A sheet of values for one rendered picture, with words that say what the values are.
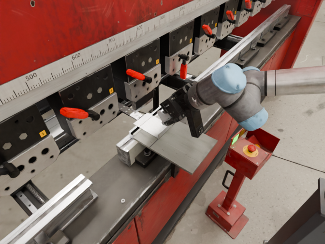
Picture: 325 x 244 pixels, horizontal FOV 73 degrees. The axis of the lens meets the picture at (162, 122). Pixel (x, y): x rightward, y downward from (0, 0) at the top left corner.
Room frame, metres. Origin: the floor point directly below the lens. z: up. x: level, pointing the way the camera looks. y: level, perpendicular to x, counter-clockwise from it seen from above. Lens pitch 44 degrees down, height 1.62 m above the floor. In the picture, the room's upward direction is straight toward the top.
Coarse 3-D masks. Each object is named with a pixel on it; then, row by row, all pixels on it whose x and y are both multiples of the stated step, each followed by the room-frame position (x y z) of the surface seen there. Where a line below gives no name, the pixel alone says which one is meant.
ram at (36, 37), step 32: (0, 0) 0.36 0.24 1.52; (32, 0) 0.40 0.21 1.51; (64, 0) 0.44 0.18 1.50; (96, 0) 0.50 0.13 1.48; (128, 0) 0.57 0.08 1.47; (160, 0) 0.66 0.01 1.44; (192, 0) 0.80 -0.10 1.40; (224, 0) 1.01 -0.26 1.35; (0, 32) 0.34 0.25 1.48; (32, 32) 0.38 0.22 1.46; (64, 32) 0.42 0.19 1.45; (96, 32) 0.48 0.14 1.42; (160, 32) 0.66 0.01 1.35; (0, 64) 0.33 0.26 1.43; (32, 64) 0.36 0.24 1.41; (96, 64) 0.47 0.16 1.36; (32, 96) 0.34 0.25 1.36
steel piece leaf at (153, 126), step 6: (150, 120) 0.65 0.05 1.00; (156, 120) 0.65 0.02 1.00; (144, 126) 0.62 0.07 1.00; (150, 126) 0.62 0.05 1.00; (156, 126) 0.62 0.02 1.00; (162, 126) 0.62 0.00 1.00; (168, 126) 0.60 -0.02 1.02; (150, 132) 0.59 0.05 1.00; (156, 132) 0.59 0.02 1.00; (162, 132) 0.57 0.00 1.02
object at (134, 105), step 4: (152, 92) 0.67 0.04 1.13; (144, 96) 0.64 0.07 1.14; (148, 96) 0.65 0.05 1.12; (152, 96) 0.67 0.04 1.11; (140, 100) 0.62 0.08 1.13; (144, 100) 0.63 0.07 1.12; (148, 100) 0.65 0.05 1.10; (132, 104) 0.61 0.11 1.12; (136, 104) 0.60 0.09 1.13; (140, 104) 0.62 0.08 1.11; (144, 104) 0.65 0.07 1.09; (136, 108) 0.60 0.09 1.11; (140, 108) 0.63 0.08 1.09; (136, 112) 0.61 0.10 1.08
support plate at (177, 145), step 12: (144, 132) 0.59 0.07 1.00; (168, 132) 0.59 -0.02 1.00; (180, 132) 0.59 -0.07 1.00; (144, 144) 0.53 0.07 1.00; (156, 144) 0.53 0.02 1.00; (168, 144) 0.53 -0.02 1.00; (180, 144) 0.53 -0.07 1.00; (192, 144) 0.53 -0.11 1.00; (204, 144) 0.53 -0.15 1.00; (168, 156) 0.47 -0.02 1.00; (180, 156) 0.47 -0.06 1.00; (192, 156) 0.47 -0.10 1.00; (204, 156) 0.47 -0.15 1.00; (192, 168) 0.42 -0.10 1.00
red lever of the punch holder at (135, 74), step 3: (129, 69) 0.51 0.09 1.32; (126, 72) 0.51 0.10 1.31; (129, 72) 0.50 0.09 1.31; (132, 72) 0.50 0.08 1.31; (135, 72) 0.52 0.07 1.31; (129, 75) 0.51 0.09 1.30; (132, 75) 0.50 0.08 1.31; (135, 75) 0.51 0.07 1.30; (138, 75) 0.52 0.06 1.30; (141, 75) 0.53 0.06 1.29; (144, 75) 0.57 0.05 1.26; (138, 78) 0.52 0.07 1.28; (141, 78) 0.53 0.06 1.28; (144, 78) 0.54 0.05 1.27; (147, 78) 0.55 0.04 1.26; (150, 78) 0.55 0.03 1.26; (144, 81) 0.56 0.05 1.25; (147, 81) 0.55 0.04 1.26; (150, 81) 0.55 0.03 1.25
